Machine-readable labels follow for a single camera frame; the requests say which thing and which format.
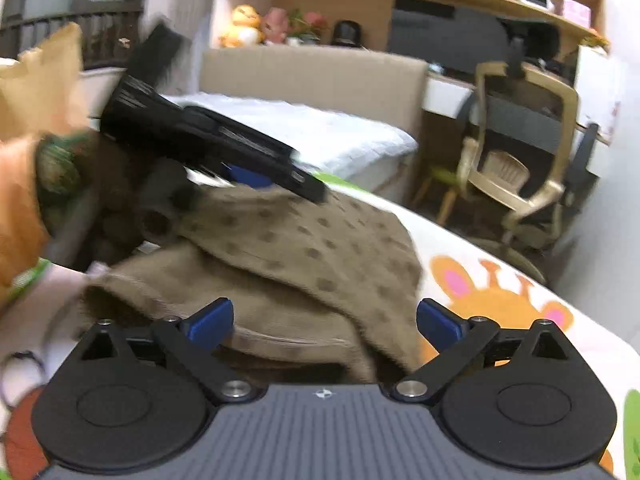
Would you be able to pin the potted plant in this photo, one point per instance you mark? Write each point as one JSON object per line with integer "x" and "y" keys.
{"x": 307, "y": 25}

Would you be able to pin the grey curtain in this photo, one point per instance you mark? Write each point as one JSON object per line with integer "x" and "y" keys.
{"x": 185, "y": 0}

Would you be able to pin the person's left hand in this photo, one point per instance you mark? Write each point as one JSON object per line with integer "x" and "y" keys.
{"x": 110, "y": 185}

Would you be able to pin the green stool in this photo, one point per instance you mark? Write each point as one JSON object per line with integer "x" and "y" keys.
{"x": 442, "y": 180}

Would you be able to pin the pink storage box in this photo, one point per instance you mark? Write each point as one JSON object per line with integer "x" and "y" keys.
{"x": 576, "y": 9}

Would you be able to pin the beige tote bag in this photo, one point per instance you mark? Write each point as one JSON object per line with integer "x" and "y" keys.
{"x": 45, "y": 90}

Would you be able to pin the wooden wall shelf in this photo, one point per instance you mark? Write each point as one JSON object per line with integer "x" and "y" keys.
{"x": 500, "y": 2}

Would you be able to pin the cartoon printed play mat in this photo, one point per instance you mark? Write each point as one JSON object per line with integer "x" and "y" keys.
{"x": 500, "y": 305}

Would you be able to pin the brown polka dot sweater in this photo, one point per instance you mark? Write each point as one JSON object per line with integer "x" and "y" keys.
{"x": 325, "y": 260}

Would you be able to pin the beige upholstered headboard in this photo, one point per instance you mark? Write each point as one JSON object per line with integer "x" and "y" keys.
{"x": 310, "y": 72}

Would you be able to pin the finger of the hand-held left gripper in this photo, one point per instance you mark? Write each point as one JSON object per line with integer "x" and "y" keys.
{"x": 247, "y": 177}
{"x": 250, "y": 135}

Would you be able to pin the pink plush toy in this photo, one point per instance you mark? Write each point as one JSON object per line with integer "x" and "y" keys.
{"x": 276, "y": 27}

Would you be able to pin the yellow plush toy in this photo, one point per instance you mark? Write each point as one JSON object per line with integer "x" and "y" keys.
{"x": 242, "y": 27}

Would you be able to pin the dark framed window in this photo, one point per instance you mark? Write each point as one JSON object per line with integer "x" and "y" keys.
{"x": 60, "y": 0}

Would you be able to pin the white quilted mattress cover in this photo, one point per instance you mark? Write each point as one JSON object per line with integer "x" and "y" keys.
{"x": 340, "y": 135}

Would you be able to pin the white cabinet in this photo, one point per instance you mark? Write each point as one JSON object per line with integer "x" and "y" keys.
{"x": 597, "y": 90}

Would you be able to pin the black speaker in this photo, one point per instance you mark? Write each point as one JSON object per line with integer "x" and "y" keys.
{"x": 347, "y": 35}

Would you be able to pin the black computer monitor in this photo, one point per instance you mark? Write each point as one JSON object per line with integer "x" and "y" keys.
{"x": 440, "y": 35}

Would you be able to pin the beige mesh office chair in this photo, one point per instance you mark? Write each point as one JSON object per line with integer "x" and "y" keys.
{"x": 550, "y": 195}

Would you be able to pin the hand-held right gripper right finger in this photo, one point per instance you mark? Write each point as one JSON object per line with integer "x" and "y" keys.
{"x": 440, "y": 324}

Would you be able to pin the orange artificial flowers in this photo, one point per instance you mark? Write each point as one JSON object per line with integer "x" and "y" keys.
{"x": 596, "y": 37}

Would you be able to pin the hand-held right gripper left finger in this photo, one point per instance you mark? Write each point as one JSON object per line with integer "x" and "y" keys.
{"x": 207, "y": 322}

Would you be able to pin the white wooden desk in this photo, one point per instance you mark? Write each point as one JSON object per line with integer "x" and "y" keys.
{"x": 442, "y": 95}

